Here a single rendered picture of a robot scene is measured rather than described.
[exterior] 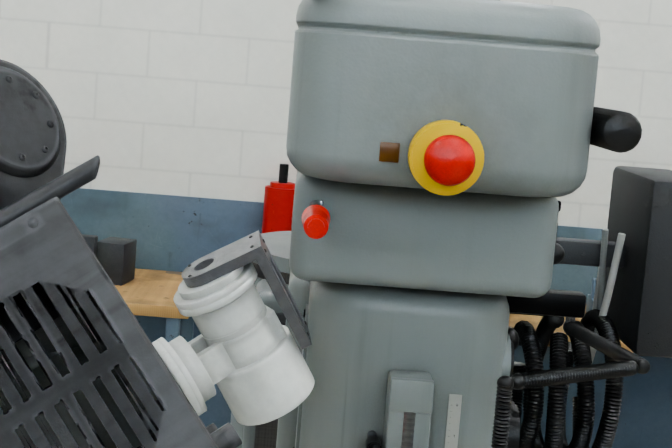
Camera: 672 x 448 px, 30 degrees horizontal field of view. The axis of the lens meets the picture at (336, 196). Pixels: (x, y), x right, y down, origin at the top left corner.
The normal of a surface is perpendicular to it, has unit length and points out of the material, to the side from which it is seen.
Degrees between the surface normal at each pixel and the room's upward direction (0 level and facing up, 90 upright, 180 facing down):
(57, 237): 66
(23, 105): 61
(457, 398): 90
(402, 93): 90
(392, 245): 90
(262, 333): 81
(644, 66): 90
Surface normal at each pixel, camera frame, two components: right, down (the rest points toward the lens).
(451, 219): 0.02, 0.11
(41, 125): 0.74, -0.37
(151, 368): 0.07, -0.27
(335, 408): -0.45, 0.06
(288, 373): 0.63, -0.04
